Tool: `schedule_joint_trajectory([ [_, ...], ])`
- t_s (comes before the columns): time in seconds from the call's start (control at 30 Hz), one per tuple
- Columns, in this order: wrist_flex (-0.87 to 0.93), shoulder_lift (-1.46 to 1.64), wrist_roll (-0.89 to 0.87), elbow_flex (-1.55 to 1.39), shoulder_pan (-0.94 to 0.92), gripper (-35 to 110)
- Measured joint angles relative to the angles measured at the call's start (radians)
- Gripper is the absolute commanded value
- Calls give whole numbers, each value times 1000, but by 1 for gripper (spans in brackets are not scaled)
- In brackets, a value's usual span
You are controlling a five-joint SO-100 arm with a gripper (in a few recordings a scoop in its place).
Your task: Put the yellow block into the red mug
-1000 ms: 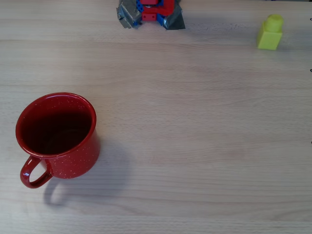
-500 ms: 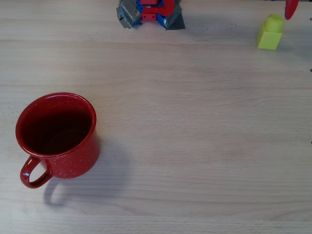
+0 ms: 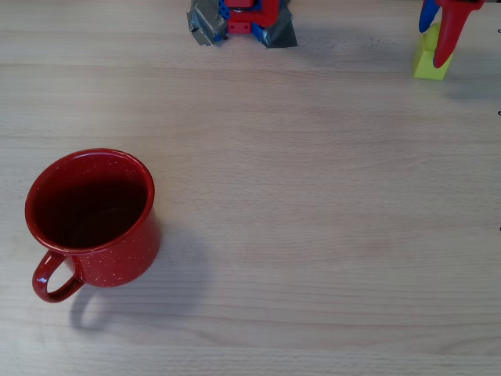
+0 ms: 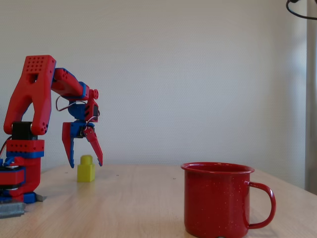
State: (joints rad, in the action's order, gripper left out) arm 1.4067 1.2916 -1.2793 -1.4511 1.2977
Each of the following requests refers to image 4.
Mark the red blue robot arm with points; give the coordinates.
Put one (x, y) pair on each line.
(37, 99)

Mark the grey duct tape piece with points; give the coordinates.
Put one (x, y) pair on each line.
(11, 210)
(41, 198)

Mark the grey vertical frame post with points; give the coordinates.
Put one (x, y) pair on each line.
(311, 99)

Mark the red enamel mug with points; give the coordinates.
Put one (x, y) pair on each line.
(215, 203)

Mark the yellow green toy block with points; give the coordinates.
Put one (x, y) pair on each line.
(86, 173)

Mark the red blue gripper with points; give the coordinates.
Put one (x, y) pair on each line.
(77, 129)

